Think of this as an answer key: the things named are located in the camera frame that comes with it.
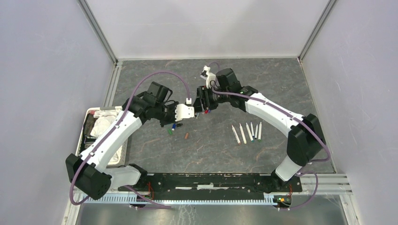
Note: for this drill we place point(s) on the white cloth in basket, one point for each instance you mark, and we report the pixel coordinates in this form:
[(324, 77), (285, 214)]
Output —
[(104, 119)]

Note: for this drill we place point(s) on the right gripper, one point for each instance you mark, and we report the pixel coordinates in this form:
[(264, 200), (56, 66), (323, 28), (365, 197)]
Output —
[(200, 104)]

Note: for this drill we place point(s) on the brown capped white marker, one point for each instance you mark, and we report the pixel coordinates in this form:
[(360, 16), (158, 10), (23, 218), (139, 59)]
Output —
[(236, 135)]

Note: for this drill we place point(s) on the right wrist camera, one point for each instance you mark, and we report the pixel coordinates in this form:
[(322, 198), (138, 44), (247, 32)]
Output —
[(208, 76)]

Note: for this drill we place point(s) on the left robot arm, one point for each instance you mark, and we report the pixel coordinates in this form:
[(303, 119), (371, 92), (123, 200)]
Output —
[(89, 171)]

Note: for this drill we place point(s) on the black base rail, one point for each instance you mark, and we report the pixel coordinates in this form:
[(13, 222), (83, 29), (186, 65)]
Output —
[(215, 186)]

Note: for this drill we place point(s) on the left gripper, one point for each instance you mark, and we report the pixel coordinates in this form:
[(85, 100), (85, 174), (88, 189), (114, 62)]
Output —
[(172, 119)]

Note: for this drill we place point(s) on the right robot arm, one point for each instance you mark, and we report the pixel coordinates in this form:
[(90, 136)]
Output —
[(305, 138)]

